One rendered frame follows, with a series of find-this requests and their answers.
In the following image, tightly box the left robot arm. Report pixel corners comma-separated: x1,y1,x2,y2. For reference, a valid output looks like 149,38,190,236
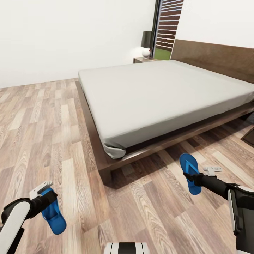
0,180,57,254

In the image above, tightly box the sandal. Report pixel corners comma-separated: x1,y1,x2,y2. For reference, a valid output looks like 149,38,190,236
179,153,201,195
41,187,67,235

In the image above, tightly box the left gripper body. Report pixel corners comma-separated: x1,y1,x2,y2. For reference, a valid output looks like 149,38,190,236
36,190,57,215

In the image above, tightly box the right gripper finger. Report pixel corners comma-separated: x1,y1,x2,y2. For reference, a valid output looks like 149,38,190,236
183,172,194,182

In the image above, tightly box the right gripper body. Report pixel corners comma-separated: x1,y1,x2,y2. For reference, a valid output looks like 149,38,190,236
194,174,221,193

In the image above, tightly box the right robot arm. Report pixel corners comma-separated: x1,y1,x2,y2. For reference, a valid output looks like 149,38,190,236
183,165,254,254

